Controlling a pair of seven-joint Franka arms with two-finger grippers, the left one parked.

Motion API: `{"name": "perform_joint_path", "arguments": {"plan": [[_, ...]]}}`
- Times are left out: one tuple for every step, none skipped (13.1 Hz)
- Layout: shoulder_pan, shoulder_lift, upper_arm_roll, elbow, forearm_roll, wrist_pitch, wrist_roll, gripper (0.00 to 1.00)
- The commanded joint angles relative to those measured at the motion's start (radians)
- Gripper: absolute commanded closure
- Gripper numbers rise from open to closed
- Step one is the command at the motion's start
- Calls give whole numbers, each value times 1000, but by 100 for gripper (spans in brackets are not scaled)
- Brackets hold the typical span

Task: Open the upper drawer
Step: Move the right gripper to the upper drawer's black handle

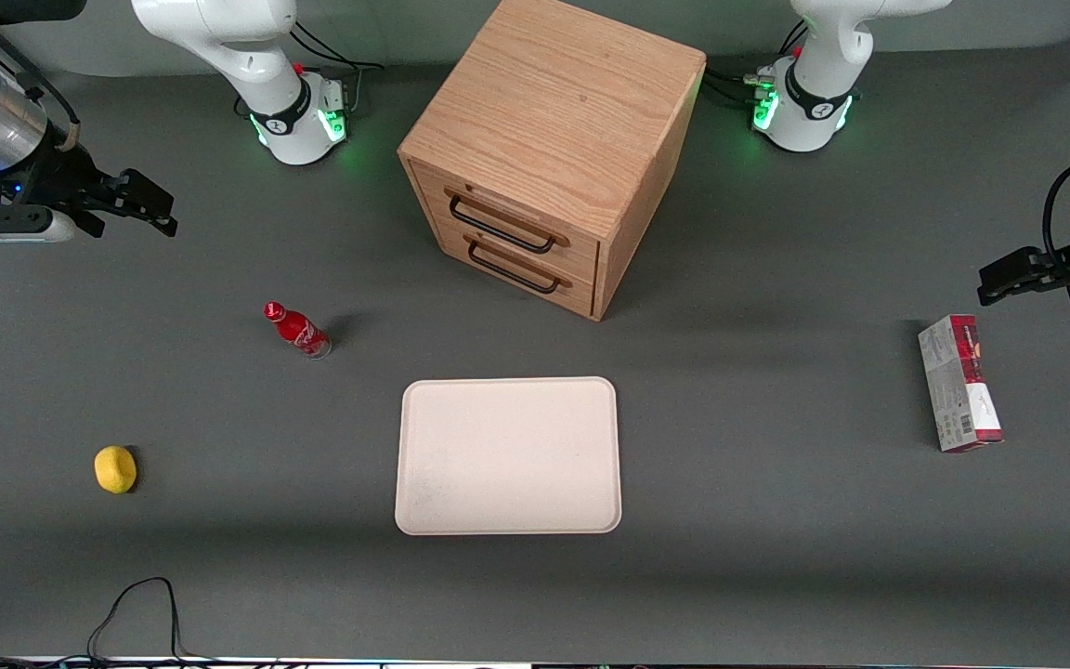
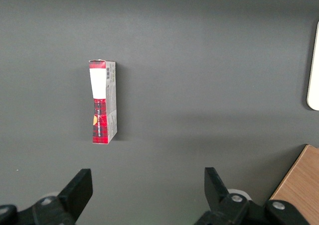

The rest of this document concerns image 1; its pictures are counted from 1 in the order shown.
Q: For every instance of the oak wooden drawer cabinet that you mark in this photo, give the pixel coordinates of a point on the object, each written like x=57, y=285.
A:
x=554, y=93

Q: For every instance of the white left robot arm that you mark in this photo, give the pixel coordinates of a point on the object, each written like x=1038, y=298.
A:
x=823, y=56

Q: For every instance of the beige rectangular tray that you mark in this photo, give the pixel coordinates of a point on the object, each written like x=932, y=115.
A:
x=507, y=455

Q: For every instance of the yellow lemon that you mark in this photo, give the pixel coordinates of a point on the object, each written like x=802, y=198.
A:
x=115, y=469

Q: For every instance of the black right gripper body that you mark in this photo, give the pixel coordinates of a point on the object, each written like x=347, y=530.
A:
x=59, y=175

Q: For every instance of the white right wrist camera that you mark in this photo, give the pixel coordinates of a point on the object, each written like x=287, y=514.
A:
x=6, y=228

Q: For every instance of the red cola bottle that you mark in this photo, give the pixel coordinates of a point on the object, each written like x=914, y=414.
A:
x=298, y=330

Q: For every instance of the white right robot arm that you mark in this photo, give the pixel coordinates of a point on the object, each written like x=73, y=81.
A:
x=219, y=37

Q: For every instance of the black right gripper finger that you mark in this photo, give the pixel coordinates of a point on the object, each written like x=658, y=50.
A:
x=131, y=218
x=150, y=195

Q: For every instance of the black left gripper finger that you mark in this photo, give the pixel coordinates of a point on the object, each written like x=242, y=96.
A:
x=1035, y=260
x=999, y=282

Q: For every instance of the red tartan cardboard box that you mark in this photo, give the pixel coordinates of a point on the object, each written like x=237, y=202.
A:
x=958, y=390

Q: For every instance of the wooden drawer front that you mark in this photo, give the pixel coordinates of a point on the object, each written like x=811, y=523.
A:
x=428, y=190
x=581, y=295

